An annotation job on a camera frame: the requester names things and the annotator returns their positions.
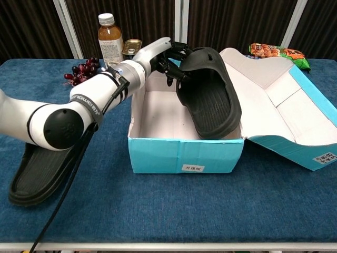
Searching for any robot left five-finger hand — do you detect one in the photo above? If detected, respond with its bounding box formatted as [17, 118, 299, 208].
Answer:
[131, 36, 194, 87]

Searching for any black rubber slipper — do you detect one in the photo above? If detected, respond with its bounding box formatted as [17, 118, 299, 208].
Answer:
[8, 123, 100, 207]
[175, 46, 242, 140]

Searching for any light blue shoe box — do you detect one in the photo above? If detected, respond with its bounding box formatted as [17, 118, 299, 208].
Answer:
[127, 47, 337, 174]

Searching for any gold rectangular tin can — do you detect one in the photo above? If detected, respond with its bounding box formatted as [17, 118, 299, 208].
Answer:
[122, 39, 144, 63]

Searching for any dark pleated curtain panel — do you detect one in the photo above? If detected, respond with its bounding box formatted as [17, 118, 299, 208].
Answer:
[187, 0, 299, 53]
[0, 0, 76, 60]
[289, 0, 337, 60]
[65, 0, 176, 60]

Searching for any amber tea bottle white cap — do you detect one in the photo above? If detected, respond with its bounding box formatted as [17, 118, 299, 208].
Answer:
[97, 13, 125, 69]

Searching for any dark red grape bunch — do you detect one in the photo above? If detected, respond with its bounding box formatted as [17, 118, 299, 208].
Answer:
[63, 57, 102, 86]

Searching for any green orange snack bag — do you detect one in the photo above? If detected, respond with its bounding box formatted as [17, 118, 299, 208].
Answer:
[249, 43, 312, 73]

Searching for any grey metal partition frame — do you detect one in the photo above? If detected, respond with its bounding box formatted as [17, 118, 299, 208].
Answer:
[52, 0, 85, 60]
[175, 0, 189, 44]
[278, 0, 309, 52]

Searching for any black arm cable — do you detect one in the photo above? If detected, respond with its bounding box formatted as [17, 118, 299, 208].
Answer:
[28, 67, 130, 253]

